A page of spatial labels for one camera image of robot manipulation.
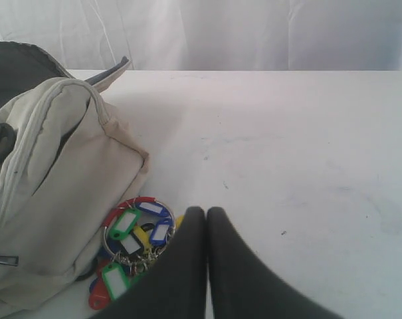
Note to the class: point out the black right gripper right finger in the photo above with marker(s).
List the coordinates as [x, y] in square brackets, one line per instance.
[242, 286]

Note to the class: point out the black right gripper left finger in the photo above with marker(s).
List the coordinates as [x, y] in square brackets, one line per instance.
[175, 286]

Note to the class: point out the colourful key tag bunch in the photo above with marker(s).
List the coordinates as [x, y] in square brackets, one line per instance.
[133, 236]

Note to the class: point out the beige canvas duffel bag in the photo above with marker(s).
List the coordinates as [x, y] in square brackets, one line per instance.
[67, 158]

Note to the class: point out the white backdrop curtain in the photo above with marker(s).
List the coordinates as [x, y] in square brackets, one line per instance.
[211, 35]

